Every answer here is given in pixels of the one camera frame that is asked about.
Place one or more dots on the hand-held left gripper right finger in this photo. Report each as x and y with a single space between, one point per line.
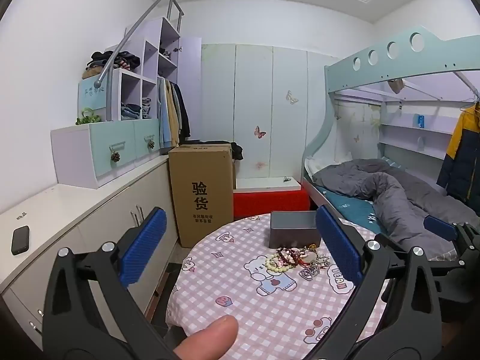
339 247

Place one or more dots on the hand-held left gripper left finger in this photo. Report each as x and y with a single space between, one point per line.
144 247

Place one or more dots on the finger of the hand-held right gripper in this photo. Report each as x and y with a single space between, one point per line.
438 227

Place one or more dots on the grey metal tin box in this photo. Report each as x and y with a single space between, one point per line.
292 237

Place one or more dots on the person's left hand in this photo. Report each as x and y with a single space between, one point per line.
213 337

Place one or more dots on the teal bedsheet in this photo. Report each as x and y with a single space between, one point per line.
348 206

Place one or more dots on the grey duvet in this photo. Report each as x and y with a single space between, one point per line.
393 195

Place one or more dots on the low white cabinet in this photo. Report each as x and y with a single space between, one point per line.
93 210

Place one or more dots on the red storage bench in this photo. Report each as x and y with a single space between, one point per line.
270 204

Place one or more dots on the yellow and navy jacket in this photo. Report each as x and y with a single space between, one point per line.
463 146

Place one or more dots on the tall cardboard box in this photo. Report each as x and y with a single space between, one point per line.
202 172

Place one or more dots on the white board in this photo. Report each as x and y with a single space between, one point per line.
262 184

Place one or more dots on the pink checked tablecloth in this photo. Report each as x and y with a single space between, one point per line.
243 288

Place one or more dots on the small blue box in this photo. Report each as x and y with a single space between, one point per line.
419 120

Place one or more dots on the pink flower sticker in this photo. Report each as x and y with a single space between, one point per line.
260 165

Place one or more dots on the mint drawer unit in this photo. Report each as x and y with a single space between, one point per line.
112 135

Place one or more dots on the black phone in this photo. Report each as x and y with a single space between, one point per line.
20 240

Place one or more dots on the black cloth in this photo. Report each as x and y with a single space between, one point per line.
237 152

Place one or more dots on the tan hanging coat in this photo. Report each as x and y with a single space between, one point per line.
171 116

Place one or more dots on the light blue hanging shirt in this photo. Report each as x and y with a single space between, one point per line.
162 112

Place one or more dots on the dark hanging jacket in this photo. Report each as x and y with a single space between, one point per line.
183 116

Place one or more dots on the folded jeans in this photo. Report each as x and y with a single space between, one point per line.
133 110

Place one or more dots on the pink butterfly sticker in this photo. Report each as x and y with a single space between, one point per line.
259 132

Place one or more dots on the green plant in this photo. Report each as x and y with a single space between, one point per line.
88 118

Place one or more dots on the beige hanging cap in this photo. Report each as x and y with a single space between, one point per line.
396 85

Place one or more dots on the pale butterfly sticker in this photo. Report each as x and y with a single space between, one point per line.
291 97

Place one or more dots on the mint storage box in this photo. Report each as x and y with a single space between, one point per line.
92 95

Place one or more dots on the white wardrobe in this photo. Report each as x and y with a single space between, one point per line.
247 93

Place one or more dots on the pile of dark clothes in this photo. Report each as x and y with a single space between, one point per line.
116 62

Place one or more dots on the lilac cubby shelf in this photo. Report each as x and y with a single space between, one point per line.
150 48

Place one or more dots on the white wall shelf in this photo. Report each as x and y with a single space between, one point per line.
412 135

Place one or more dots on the mint bunk bed frame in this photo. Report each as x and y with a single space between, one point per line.
375 58

